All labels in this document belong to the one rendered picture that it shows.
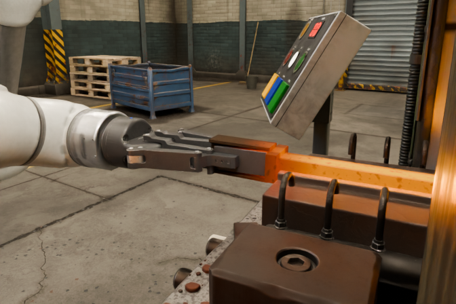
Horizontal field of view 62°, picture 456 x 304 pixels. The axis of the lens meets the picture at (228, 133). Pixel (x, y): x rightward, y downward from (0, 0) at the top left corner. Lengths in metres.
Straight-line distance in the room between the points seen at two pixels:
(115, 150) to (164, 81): 4.98
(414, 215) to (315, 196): 0.09
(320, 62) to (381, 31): 7.68
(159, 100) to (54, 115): 4.92
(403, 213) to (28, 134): 0.46
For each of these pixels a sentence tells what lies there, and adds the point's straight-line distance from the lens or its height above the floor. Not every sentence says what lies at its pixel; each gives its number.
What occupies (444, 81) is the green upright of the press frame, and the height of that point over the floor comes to 1.09.
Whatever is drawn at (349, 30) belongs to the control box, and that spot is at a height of 1.16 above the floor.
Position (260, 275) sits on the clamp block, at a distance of 0.30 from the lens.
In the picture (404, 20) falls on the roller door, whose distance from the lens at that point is 8.45.
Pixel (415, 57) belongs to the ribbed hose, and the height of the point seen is 1.11.
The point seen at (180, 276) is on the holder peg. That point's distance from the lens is 0.47.
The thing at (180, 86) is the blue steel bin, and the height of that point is 0.41.
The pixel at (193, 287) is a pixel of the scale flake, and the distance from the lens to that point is 0.39.
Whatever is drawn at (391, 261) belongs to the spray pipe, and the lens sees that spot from 0.37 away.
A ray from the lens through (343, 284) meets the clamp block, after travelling 0.30.
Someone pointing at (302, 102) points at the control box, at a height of 1.01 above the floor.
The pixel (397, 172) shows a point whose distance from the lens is 0.44.
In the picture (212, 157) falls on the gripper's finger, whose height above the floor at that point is 1.01.
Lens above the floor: 1.15
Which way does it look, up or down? 15 degrees down
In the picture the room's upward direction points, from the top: straight up
